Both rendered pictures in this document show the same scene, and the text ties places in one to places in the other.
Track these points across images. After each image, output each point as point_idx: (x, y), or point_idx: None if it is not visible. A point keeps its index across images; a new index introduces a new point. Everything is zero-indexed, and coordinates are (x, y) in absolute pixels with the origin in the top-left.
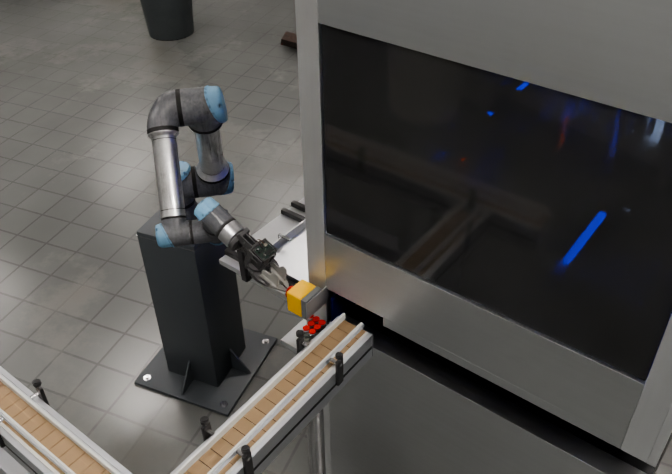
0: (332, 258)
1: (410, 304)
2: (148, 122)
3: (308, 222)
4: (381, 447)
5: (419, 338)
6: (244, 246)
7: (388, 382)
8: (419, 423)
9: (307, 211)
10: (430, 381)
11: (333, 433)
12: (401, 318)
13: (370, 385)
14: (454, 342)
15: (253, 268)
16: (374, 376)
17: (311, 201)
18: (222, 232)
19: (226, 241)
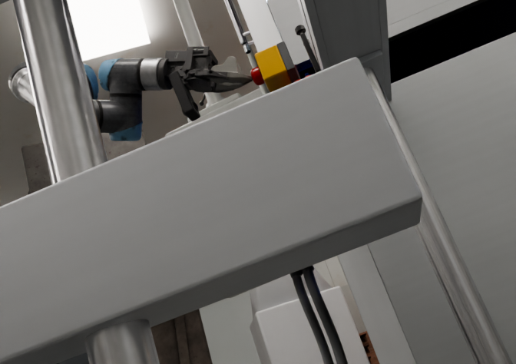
0: (286, 18)
1: None
2: (12, 71)
3: (243, 3)
4: (497, 266)
5: (425, 12)
6: (177, 66)
7: (431, 118)
8: (506, 139)
9: None
10: (471, 54)
11: (418, 346)
12: (392, 10)
13: (415, 153)
14: None
15: (199, 70)
16: (411, 130)
17: None
18: (144, 60)
19: (153, 64)
